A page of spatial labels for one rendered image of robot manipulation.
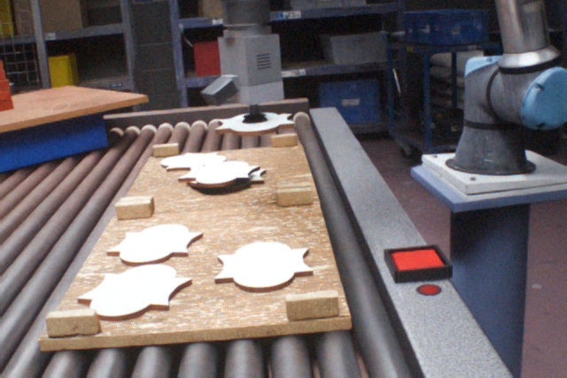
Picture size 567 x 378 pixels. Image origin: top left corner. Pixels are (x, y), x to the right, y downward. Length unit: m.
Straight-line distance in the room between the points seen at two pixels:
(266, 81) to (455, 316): 0.47
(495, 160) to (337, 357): 0.76
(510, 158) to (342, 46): 4.06
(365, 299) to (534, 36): 0.63
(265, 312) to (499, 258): 0.76
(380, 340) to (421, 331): 0.05
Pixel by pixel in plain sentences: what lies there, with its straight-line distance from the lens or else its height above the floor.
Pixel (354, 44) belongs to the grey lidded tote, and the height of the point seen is 0.79.
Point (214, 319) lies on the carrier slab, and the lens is 0.76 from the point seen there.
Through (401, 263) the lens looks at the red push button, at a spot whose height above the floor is 0.93.
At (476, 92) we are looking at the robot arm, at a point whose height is 1.06.
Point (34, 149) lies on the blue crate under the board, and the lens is 1.68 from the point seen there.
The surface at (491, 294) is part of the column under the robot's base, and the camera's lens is 1.46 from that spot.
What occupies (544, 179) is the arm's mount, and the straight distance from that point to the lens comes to 1.36.
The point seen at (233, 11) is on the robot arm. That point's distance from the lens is 1.03.
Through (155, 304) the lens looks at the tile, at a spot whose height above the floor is 0.94.
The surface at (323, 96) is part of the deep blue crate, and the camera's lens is 5.42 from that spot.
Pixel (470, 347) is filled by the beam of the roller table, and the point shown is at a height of 0.92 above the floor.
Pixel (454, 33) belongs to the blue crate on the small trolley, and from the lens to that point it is 4.35.
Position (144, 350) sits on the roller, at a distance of 0.76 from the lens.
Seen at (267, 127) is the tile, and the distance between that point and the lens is 1.02.
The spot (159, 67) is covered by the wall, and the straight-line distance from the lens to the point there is 5.91.
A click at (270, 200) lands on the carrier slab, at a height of 0.94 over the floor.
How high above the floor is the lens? 1.29
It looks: 15 degrees down
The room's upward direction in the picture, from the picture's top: 4 degrees counter-clockwise
